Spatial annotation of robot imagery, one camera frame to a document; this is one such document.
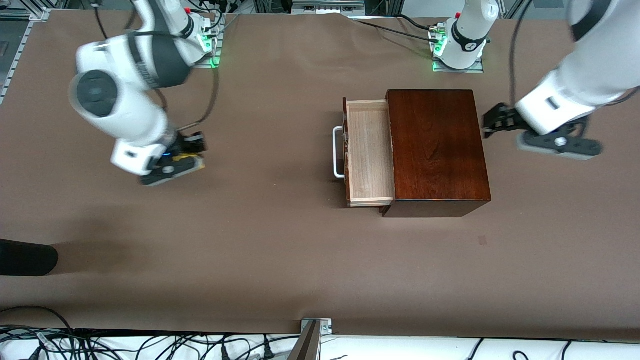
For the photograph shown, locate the black table cable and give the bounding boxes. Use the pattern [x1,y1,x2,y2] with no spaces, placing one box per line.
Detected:
[350,18,441,44]
[396,14,442,34]

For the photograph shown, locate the grey metal frame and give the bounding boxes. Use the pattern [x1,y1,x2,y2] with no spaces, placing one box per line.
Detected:
[291,0,367,16]

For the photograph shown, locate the black ribbed cylinder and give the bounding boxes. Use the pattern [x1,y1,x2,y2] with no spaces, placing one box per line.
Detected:
[0,239,59,277]

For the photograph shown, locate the dark brown wooden cabinet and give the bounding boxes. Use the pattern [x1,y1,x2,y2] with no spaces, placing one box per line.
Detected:
[382,89,492,218]

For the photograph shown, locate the light wood drawer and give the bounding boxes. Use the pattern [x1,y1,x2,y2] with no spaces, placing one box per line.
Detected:
[342,97,396,208]

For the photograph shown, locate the slotted aluminium edge rail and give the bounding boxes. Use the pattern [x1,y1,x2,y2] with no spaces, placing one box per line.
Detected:
[0,7,52,106]

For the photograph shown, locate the thin black cable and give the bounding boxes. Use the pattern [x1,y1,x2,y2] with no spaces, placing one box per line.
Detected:
[0,305,77,346]

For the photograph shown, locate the white metal drawer handle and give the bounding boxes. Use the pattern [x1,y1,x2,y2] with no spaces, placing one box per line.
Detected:
[332,126,347,179]

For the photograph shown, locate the dark slanted post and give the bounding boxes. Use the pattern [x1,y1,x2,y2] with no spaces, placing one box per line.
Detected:
[287,320,322,360]

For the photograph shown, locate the metal table clamp bracket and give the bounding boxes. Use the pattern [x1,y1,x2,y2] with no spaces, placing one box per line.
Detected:
[300,317,333,337]

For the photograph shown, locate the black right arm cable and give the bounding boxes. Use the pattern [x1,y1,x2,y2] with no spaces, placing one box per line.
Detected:
[150,65,221,134]

